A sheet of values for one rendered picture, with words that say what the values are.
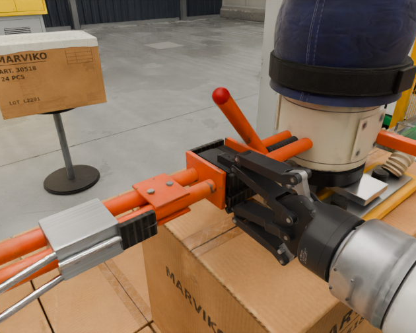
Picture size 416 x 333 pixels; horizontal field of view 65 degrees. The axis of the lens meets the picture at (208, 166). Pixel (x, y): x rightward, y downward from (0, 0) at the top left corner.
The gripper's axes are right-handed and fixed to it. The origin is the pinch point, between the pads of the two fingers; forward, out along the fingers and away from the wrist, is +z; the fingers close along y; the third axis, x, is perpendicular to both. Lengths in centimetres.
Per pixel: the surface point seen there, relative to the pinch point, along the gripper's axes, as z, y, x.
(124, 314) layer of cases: 28, 53, -9
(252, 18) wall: 879, 92, 920
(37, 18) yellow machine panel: 737, 36, 157
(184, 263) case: 3.6, 17.8, -4.6
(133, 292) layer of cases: 33, 53, -4
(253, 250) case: -4.8, 13.3, 3.2
